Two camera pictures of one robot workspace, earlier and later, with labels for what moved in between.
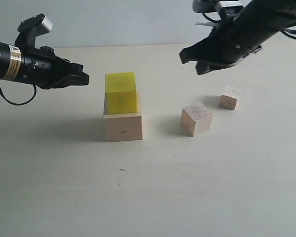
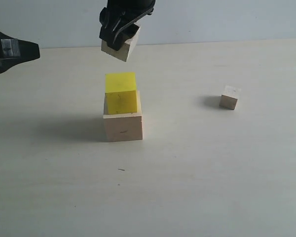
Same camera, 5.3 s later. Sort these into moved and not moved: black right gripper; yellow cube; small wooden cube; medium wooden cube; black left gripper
Moved: black right gripper; black left gripper; medium wooden cube
Not moved: small wooden cube; yellow cube
